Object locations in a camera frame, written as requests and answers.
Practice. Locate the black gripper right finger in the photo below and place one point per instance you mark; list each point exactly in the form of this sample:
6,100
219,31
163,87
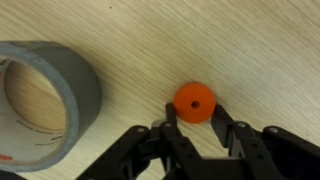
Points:
247,153

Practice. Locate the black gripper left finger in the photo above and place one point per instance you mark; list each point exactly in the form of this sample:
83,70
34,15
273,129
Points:
180,158

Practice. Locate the grey duct tape roll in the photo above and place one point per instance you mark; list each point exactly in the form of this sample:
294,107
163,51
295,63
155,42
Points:
32,137

